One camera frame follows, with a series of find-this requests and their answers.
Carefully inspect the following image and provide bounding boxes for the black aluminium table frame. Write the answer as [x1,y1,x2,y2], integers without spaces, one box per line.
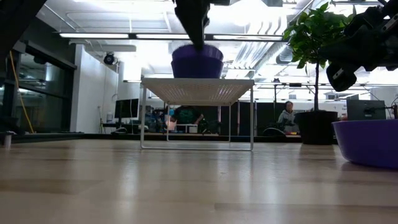
[12,133,338,144]

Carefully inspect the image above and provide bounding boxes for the green potted plant black pot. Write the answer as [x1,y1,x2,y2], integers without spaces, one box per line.
[282,1,369,146]

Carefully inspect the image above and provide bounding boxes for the black office chair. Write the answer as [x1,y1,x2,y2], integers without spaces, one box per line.
[262,126,287,138]

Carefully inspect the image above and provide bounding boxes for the person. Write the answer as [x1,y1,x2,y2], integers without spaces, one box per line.
[277,100,300,134]
[172,105,205,126]

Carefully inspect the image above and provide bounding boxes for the yellow cable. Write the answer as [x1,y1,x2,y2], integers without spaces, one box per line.
[8,50,35,134]

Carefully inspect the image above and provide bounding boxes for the black round ceiling spotlight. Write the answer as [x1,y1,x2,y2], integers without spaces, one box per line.
[103,52,116,66]

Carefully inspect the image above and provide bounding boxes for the grey monitor back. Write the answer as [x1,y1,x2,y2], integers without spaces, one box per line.
[346,99,387,121]

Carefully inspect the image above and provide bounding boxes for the white perforated metal shelf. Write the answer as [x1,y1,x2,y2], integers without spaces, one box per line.
[139,77,256,152]

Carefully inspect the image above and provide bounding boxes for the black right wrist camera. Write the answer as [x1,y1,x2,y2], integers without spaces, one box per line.
[343,4,398,35]

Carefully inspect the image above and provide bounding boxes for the small white post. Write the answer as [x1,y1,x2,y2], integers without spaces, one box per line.
[2,130,16,149]

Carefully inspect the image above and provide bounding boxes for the black computer monitor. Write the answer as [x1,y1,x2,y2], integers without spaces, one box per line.
[114,98,140,119]

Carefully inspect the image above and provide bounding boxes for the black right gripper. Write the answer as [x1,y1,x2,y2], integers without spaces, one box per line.
[319,21,398,93]

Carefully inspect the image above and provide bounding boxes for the small white table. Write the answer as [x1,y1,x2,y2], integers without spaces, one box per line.
[175,123,199,134]

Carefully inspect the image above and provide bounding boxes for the black partition panels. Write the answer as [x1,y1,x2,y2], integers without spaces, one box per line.
[198,101,292,137]

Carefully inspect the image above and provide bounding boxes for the dark glass wall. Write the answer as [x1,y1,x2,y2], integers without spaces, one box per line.
[0,40,78,134]

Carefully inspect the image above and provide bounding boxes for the long ceiling light fixture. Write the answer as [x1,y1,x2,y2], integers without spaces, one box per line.
[58,32,284,43]

